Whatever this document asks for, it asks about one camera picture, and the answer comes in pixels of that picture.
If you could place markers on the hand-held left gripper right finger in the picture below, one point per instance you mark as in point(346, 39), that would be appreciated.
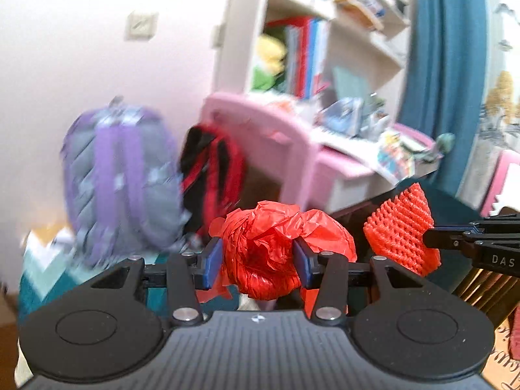
point(303, 264)

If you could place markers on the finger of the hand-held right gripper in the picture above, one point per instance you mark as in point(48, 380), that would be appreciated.
point(467, 226)
point(447, 239)

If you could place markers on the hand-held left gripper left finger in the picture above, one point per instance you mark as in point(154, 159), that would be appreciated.
point(213, 263)

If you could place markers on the red plastic bag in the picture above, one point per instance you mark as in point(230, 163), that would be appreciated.
point(266, 248)

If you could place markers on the red foam fruit net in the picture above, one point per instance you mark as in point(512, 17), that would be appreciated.
point(400, 231)

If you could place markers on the teal plush toy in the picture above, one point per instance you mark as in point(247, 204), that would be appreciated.
point(445, 143)

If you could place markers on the black red backpack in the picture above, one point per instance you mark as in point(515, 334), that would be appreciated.
point(211, 170)

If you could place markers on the colourful picture book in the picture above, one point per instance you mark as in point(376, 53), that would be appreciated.
point(396, 156)

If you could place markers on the pink white desk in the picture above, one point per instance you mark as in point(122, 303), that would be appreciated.
point(349, 162)

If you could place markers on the purple grey backpack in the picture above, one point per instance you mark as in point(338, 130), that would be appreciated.
point(118, 178)

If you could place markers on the printed wardrobe door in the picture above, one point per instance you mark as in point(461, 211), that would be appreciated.
point(499, 89)

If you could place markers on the pink plastic chair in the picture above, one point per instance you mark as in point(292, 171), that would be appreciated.
point(260, 126)

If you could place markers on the blue picture box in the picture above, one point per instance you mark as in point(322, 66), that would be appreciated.
point(345, 115)

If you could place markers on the blue curtain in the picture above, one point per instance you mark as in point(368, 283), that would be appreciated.
point(443, 69)

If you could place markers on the teal white patterned cloth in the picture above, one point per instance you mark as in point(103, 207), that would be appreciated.
point(44, 268)

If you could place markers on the yellow green plush toy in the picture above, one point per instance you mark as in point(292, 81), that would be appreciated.
point(268, 63)

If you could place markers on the row of red blue books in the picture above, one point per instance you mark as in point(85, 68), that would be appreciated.
point(306, 57)

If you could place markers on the white bookshelf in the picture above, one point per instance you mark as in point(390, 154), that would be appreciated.
point(357, 48)

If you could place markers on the stack of books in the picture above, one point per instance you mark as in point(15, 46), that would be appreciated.
point(361, 0)

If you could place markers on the white wall switch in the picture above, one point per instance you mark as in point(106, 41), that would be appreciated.
point(141, 26)

